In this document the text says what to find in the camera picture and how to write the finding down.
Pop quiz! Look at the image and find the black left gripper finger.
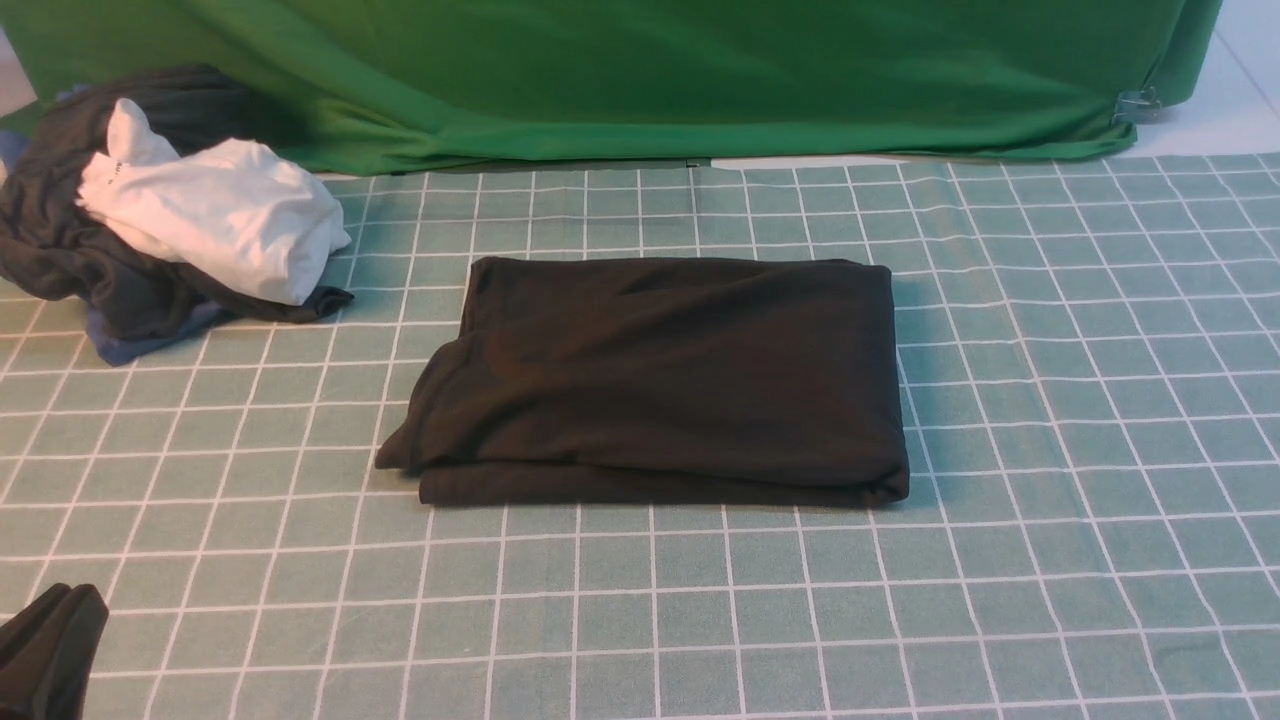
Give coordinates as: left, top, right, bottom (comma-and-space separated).
1, 583, 70, 719
38, 584, 110, 719

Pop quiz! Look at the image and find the dark gray long-sleeve shirt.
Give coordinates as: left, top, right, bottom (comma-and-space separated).
374, 258, 910, 509

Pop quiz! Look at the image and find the blue garment under pile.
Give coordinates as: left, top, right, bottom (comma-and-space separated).
84, 301, 236, 366

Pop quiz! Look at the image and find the dark gray crumpled garment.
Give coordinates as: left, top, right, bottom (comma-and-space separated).
1, 65, 353, 341

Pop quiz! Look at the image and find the white crumpled garment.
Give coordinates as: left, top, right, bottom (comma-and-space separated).
78, 99, 351, 306

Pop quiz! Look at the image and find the green backdrop cloth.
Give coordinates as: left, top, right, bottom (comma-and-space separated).
3, 1, 1221, 176

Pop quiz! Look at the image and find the green grid cutting mat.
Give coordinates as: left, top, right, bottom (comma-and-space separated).
1, 154, 1279, 719

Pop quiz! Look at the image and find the metal binder clip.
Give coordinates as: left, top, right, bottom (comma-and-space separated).
1111, 86, 1164, 126

